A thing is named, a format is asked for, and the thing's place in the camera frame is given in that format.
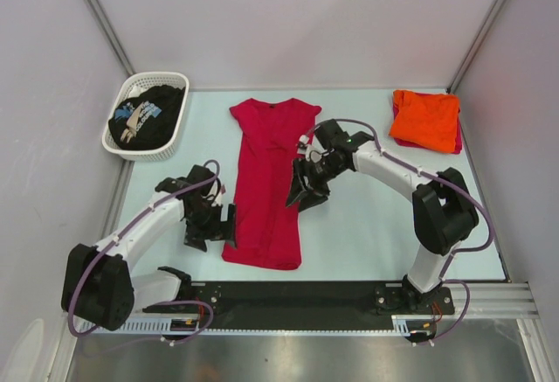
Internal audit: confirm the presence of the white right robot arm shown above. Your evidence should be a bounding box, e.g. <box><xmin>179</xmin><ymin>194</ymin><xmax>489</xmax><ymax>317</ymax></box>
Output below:
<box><xmin>286</xmin><ymin>119</ymin><xmax>479</xmax><ymax>313</ymax></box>

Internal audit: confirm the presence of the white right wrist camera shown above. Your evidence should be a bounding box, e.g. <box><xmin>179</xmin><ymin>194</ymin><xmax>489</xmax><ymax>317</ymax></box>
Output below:
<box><xmin>297</xmin><ymin>135</ymin><xmax>322</xmax><ymax>162</ymax></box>

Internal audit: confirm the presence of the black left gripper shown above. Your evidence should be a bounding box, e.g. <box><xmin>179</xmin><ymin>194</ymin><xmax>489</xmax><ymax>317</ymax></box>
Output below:
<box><xmin>185</xmin><ymin>202</ymin><xmax>236</xmax><ymax>252</ymax></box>

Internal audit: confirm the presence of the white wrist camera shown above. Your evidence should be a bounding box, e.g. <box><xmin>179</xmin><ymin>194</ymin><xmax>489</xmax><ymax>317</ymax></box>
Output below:
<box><xmin>205</xmin><ymin>179</ymin><xmax>226</xmax><ymax>206</ymax></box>
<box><xmin>297</xmin><ymin>135</ymin><xmax>322</xmax><ymax>162</ymax></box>

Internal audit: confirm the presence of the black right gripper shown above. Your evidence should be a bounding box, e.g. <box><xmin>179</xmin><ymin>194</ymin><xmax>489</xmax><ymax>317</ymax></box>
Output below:
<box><xmin>286</xmin><ymin>155</ymin><xmax>348</xmax><ymax>213</ymax></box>

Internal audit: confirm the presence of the folded orange t shirt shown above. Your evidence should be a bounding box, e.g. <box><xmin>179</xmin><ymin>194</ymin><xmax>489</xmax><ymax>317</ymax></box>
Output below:
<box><xmin>389</xmin><ymin>89</ymin><xmax>461</xmax><ymax>154</ymax></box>

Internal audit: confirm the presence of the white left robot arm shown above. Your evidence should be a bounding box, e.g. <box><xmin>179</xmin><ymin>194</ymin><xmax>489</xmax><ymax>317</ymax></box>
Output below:
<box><xmin>61</xmin><ymin>159</ymin><xmax>237</xmax><ymax>337</ymax></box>

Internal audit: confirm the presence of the white plastic laundry basket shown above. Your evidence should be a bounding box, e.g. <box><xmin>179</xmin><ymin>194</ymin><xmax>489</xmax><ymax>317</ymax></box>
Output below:
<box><xmin>101</xmin><ymin>72</ymin><xmax>190</xmax><ymax>162</ymax></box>

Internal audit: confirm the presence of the grey slotted cable duct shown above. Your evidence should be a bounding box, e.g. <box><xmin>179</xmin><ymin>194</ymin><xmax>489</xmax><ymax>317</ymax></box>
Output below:
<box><xmin>80</xmin><ymin>316</ymin><xmax>206</xmax><ymax>334</ymax></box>

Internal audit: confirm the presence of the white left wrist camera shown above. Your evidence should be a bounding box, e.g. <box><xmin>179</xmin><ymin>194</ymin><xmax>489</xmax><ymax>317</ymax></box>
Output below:
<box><xmin>205</xmin><ymin>179</ymin><xmax>226</xmax><ymax>206</ymax></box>

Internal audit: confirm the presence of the black printed t shirt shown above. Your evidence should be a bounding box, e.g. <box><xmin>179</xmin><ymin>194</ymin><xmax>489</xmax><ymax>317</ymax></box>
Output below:
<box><xmin>107</xmin><ymin>85</ymin><xmax>185</xmax><ymax>151</ymax></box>

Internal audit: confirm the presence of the aluminium frame rail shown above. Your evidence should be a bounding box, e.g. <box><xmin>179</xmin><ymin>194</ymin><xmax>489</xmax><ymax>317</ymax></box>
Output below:
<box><xmin>61</xmin><ymin>281</ymin><xmax>538</xmax><ymax>320</ymax></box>

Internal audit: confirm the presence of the red polo shirt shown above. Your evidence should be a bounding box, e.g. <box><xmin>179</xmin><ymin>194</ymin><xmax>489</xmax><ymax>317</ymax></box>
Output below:
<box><xmin>222</xmin><ymin>98</ymin><xmax>321</xmax><ymax>271</ymax></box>

